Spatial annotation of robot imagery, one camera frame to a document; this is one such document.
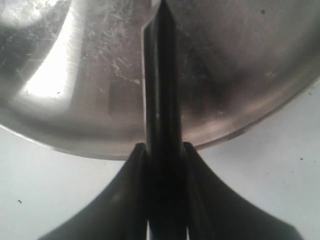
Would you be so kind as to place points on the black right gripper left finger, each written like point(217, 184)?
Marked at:
point(117, 213)

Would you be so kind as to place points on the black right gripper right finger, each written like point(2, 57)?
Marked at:
point(216, 212)

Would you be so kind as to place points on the round stainless steel plate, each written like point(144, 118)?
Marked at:
point(71, 70)

